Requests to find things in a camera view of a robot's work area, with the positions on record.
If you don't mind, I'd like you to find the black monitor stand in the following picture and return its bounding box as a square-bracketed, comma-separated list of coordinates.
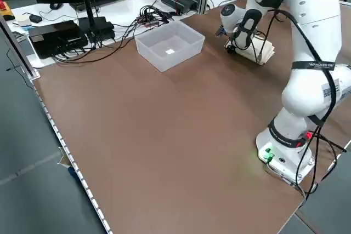
[78, 0, 115, 43]

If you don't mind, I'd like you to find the clear plastic box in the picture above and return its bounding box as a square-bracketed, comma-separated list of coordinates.
[134, 20, 206, 73]

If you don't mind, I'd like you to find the pink usb hub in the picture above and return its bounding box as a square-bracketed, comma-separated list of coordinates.
[136, 12, 172, 28]

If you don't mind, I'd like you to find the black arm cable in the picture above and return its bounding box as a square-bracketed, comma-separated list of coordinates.
[256, 9, 346, 191]

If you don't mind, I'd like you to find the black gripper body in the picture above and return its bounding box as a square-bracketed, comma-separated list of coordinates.
[226, 41, 239, 54]

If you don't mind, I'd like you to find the black electronics box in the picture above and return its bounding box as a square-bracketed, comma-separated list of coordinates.
[29, 20, 89, 60]

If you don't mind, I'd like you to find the cream-colored tablecloth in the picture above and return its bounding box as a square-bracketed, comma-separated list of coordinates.
[224, 35, 276, 66]

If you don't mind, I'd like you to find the aluminium corner post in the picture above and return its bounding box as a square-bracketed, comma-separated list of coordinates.
[0, 14, 41, 81]

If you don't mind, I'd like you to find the red emergency stop button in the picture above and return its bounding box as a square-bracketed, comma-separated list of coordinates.
[0, 0, 13, 21]

